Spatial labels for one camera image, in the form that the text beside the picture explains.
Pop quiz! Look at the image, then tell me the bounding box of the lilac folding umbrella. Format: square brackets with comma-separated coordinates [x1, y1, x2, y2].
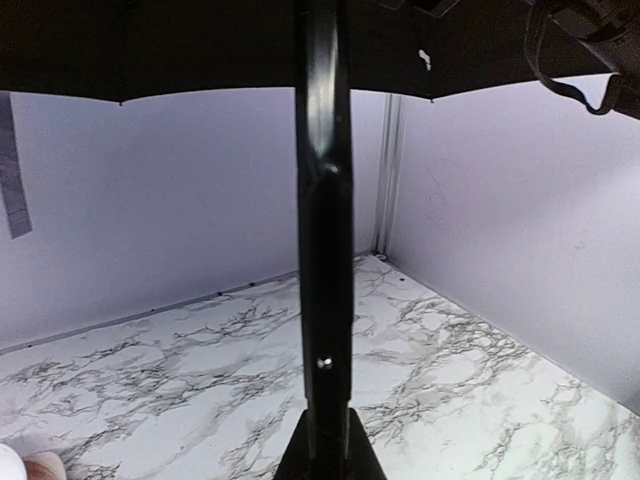
[1, 1, 639, 479]

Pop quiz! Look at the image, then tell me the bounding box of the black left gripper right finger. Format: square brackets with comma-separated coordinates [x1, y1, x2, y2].
[345, 408, 386, 480]

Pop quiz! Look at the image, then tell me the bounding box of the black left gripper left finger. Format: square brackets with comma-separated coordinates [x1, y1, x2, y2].
[273, 410, 311, 480]

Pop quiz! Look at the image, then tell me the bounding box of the white bowl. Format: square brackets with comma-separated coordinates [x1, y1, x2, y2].
[0, 444, 27, 480]

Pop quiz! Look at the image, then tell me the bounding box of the patterned plate under bowl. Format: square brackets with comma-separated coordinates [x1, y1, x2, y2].
[24, 451, 67, 480]

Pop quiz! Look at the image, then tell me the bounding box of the grey tape strip on wall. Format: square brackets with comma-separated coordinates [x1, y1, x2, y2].
[1, 91, 32, 239]

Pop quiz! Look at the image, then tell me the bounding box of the right aluminium frame post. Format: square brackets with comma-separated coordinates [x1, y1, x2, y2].
[373, 94, 405, 258]

